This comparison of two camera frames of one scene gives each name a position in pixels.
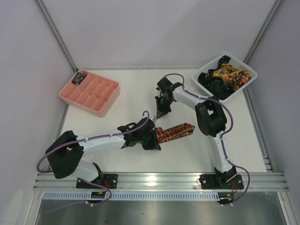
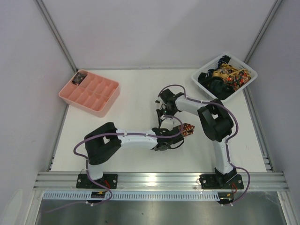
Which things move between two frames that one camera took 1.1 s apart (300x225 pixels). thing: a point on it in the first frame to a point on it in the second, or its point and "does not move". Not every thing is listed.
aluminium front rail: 259,181 does not move
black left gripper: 151,141 to 176,135
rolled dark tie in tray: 78,78 does not move
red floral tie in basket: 237,80 does not move
